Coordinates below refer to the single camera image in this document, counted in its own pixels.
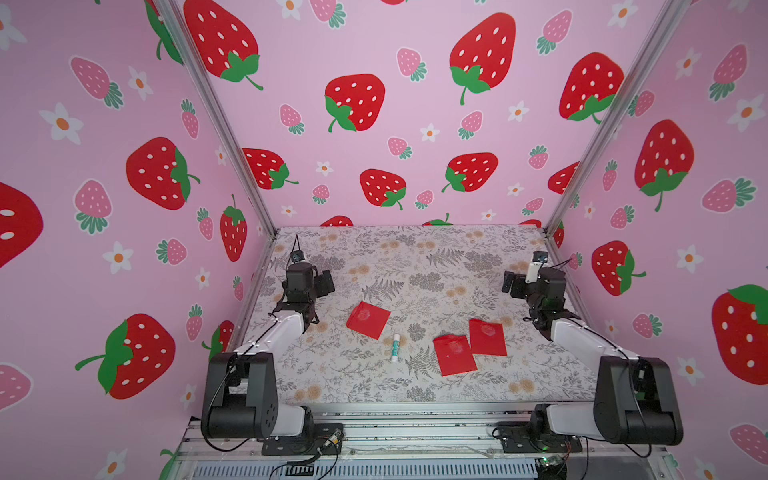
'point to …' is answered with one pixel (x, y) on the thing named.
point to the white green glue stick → (395, 348)
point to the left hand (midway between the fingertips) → (315, 275)
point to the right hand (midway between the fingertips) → (528, 273)
